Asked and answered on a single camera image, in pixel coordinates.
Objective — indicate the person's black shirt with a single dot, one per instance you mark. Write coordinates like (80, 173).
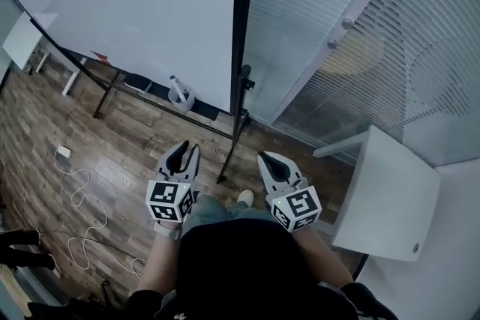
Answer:
(247, 273)

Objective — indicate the large whiteboard on stand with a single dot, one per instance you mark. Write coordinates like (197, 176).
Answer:
(238, 48)

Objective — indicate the person's right white shoe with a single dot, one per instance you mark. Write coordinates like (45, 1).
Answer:
(245, 196)

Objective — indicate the white power adapter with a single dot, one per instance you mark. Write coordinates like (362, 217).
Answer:
(64, 151)

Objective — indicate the pale wristband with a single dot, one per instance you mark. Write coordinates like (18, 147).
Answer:
(167, 231)

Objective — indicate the black whiteboard eraser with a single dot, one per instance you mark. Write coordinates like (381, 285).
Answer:
(137, 82)

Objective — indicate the clear marker holder cup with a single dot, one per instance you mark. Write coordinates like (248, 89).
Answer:
(184, 104)

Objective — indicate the person's left forearm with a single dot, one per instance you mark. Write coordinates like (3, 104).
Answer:
(159, 262)

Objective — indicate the round metal door knob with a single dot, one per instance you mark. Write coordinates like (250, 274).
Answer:
(332, 44)
(347, 23)

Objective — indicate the white desk with legs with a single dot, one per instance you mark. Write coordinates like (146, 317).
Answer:
(26, 37)

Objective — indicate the person's right forearm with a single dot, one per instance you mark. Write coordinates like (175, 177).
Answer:
(324, 258)

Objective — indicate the white desk with round grommet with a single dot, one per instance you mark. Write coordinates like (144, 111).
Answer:
(390, 195)

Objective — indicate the glass door with blinds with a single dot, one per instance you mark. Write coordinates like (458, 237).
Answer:
(375, 30)

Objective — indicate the black flat block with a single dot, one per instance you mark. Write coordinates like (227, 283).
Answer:
(205, 110)

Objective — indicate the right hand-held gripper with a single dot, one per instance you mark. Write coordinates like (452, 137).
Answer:
(300, 204)

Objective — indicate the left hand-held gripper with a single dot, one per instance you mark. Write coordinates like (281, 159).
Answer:
(165, 196)

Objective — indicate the person's grey trousers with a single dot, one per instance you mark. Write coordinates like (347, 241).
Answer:
(210, 210)

